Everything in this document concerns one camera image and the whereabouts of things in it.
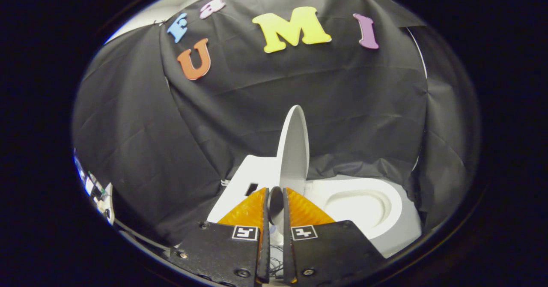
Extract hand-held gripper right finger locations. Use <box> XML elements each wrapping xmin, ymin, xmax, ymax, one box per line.
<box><xmin>283</xmin><ymin>187</ymin><xmax>387</xmax><ymax>286</ymax></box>

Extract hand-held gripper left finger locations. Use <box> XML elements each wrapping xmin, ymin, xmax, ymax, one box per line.
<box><xmin>169</xmin><ymin>187</ymin><xmax>271</xmax><ymax>287</ymax></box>

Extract grey lid pull tab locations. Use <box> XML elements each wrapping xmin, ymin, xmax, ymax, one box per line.
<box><xmin>268</xmin><ymin>187</ymin><xmax>284</xmax><ymax>227</ymax></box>

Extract white toilet lid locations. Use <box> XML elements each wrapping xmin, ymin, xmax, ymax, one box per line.
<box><xmin>276</xmin><ymin>105</ymin><xmax>310</xmax><ymax>194</ymax></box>

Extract black backdrop cloth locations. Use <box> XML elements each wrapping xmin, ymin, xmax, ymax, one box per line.
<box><xmin>71</xmin><ymin>0</ymin><xmax>482</xmax><ymax>248</ymax></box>

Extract cluttered white shelf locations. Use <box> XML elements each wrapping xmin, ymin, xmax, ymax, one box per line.
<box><xmin>72</xmin><ymin>149</ymin><xmax>114</xmax><ymax>226</ymax></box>

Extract thin black cables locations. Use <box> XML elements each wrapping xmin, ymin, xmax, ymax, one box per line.
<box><xmin>270</xmin><ymin>243</ymin><xmax>285</xmax><ymax>280</ymax></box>

